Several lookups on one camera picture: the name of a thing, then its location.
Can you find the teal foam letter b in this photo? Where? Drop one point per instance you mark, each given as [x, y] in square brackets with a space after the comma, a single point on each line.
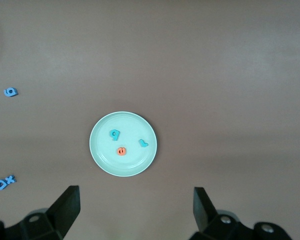
[116, 138]

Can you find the teal foam letter r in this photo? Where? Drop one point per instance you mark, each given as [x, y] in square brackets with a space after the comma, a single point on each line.
[142, 143]

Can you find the orange foam letter e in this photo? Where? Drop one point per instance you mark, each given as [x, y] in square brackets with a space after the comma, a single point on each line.
[124, 151]

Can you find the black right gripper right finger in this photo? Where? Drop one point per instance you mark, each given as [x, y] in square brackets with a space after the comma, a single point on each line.
[202, 212]

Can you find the blue foam figure 6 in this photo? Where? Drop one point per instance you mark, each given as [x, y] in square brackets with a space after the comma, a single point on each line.
[15, 93]

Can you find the blue foam letter x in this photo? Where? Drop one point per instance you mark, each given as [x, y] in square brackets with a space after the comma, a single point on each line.
[10, 179]

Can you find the blue foam letter D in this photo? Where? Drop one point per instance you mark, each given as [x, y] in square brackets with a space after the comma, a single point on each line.
[5, 185]

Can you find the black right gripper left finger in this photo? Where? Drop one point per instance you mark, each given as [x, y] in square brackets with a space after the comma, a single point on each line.
[67, 210]

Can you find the brown table cover sheet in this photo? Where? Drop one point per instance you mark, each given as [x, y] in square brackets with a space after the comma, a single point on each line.
[215, 75]

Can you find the pale green plate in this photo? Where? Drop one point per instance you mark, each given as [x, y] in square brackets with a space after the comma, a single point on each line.
[102, 150]

